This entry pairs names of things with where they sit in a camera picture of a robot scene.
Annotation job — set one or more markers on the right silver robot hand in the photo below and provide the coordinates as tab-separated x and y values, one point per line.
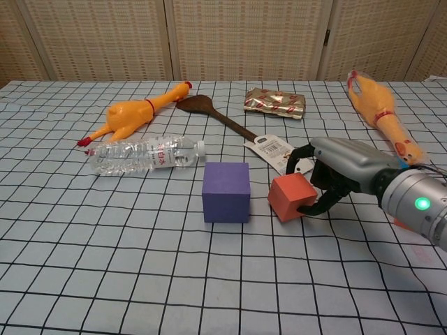
349	157

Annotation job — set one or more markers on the large orange foam cube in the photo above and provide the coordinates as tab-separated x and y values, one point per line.
290	199

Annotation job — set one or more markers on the small orange foam cube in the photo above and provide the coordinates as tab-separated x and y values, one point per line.
401	224

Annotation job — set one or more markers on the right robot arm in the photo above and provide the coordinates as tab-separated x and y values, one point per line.
419	216

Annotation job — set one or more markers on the bagged yellow rubber chicken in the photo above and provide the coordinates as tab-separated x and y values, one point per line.
375	101

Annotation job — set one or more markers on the white paper spatula tag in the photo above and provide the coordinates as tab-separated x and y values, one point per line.
272	148

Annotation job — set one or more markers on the gold foil snack packet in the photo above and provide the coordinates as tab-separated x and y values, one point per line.
276	103

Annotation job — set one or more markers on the metal screen hinge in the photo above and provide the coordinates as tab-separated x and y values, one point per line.
327	37

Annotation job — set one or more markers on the purple foam cube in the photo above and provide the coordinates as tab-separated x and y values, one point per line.
225	195

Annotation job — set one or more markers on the beige woven folding screen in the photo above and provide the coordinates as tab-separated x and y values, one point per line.
244	38

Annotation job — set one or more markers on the dark wooden spatula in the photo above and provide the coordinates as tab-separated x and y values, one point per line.
195	103

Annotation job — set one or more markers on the clear plastic water bottle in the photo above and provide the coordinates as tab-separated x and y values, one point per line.
139	157

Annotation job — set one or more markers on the bare yellow rubber chicken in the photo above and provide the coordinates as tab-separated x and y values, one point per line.
129	115

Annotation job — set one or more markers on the checkered light blue tablecloth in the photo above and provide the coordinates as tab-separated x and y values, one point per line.
104	261

